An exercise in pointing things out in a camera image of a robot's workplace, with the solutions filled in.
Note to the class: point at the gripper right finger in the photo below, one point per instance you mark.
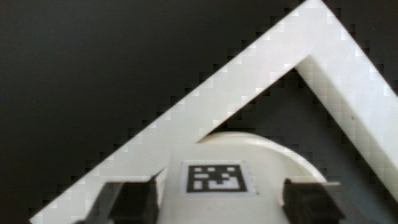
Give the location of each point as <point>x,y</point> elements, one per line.
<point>318,204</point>

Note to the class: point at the white barrier wall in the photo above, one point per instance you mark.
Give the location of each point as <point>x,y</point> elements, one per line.
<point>358,98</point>
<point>200,112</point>

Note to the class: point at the white stool leg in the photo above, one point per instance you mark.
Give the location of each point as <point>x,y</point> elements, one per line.
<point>220,194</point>

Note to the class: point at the white right barrier wall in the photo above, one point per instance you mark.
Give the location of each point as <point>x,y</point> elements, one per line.
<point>358,98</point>

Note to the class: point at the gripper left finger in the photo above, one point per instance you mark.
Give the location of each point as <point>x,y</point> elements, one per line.
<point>127,204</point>

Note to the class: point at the white front barrier wall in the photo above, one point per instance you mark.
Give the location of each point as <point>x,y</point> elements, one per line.
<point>200,112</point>

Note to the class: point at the white round stool seat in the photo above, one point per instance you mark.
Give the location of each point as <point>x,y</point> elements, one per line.
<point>239,146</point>

